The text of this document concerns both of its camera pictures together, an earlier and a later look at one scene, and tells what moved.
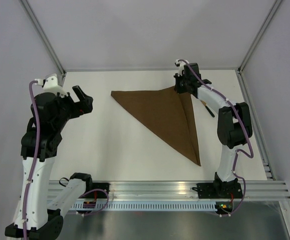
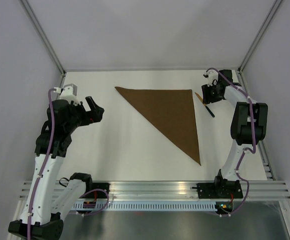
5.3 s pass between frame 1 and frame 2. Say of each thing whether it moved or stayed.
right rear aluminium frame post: stayed
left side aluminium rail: stayed
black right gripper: moved
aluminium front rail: stayed
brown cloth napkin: moved
